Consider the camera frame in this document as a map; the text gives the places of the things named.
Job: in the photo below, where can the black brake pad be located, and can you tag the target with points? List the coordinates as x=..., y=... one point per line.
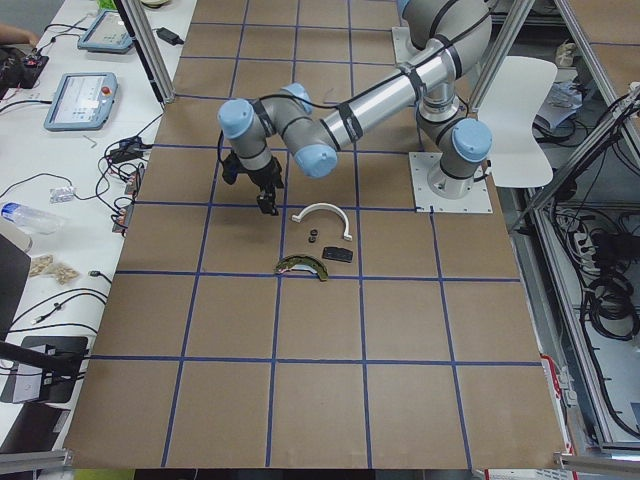
x=339, y=254

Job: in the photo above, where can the white plastic chair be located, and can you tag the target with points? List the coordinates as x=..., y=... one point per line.
x=509, y=108

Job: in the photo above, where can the blister pill pack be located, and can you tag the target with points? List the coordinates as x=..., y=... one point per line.
x=62, y=194

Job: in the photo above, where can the black power adapter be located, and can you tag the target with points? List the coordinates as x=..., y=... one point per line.
x=169, y=36

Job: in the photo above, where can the aluminium frame post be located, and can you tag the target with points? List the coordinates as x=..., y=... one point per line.
x=140, y=31

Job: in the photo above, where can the white semicircular plastic clamp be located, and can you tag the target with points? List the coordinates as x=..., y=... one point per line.
x=322, y=206

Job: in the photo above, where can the clear plastic water bottle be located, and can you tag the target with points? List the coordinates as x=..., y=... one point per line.
x=34, y=220

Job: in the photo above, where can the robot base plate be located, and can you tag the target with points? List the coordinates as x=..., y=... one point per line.
x=404, y=50
x=460, y=197

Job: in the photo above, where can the teach pendant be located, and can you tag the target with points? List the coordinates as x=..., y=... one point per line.
x=107, y=34
x=82, y=102

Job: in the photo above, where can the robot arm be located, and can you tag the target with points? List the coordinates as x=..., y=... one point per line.
x=448, y=38

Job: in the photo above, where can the green curved brake shoe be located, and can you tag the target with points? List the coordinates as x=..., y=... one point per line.
x=302, y=263

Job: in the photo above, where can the far teach pendant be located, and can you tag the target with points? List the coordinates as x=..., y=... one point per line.
x=107, y=34

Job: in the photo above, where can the near teach pendant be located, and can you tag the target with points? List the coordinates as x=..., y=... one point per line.
x=82, y=102

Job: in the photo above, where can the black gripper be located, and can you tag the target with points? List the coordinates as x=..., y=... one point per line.
x=263, y=178

